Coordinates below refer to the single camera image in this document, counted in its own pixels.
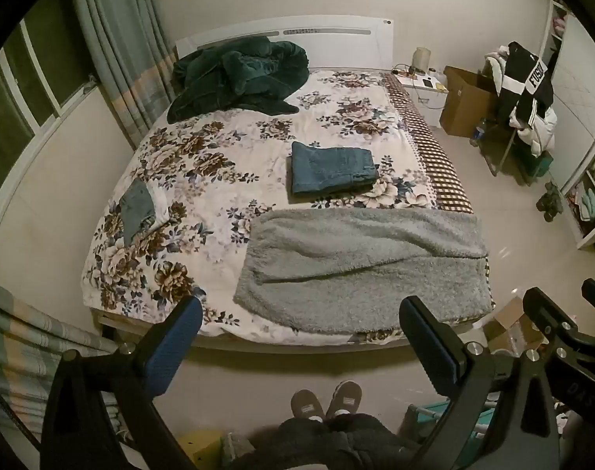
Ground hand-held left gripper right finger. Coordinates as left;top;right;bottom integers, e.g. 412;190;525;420
399;296;560;470

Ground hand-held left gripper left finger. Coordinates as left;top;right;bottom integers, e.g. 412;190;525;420
40;296;204;470

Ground grey fluffy pants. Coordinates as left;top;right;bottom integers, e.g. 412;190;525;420
233;208;494;336

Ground small folded grey-blue pants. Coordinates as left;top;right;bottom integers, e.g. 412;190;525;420
119;177;157;246

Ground small open cardboard box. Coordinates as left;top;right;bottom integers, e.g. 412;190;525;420
482;296;548;357

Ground teal basket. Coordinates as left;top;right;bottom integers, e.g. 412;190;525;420
400;399;496;444

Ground mint plush slippers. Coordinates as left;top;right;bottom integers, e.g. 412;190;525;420
576;186;595;220

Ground person's grey right slipper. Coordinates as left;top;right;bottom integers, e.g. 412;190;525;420
326;380;363;419

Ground person's grey slipper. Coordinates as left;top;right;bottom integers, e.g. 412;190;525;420
290;389;328;422
326;380;363;419

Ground dark plush slippers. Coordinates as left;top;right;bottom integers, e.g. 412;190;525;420
536;181;565;222

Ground yellow object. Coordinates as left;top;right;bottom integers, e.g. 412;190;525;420
177;431;225;466

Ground person's grey left slipper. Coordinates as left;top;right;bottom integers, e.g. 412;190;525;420
290;389;328;422

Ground white folded cloth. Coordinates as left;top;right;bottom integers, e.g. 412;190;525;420
148;183;171;228

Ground green storage box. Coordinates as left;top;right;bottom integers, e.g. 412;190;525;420
520;149;555;186

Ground green striped curtain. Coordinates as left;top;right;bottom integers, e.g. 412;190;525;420
65;0;178;150
0;274;127;444

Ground chair with piled clothes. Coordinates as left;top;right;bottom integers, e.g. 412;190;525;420
483;49;557;157

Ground white shelf unit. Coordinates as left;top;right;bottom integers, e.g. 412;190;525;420
539;0;595;251

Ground metal chair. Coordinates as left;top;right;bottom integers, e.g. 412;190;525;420
481;117;533;178

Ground brown checkered bedsheet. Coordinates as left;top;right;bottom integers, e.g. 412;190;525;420
380;72;475;215

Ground bed with floral sheet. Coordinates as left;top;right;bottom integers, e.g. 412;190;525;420
82;66;496;353

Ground folded blue jeans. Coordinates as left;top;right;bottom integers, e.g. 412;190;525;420
290;141;380;195

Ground black and white jacket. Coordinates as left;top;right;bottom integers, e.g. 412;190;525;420
496;42;555;130

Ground large cardboard box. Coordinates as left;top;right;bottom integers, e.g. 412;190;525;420
439;65;499;138

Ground white bedside table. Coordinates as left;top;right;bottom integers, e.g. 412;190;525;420
390;69;450;128

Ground dark green blanket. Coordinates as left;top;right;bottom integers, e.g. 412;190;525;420
166;36;310;123

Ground window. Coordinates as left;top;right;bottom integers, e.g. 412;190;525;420
0;0;97;216

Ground white headboard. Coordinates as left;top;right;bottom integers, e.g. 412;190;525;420
174;14;395;70

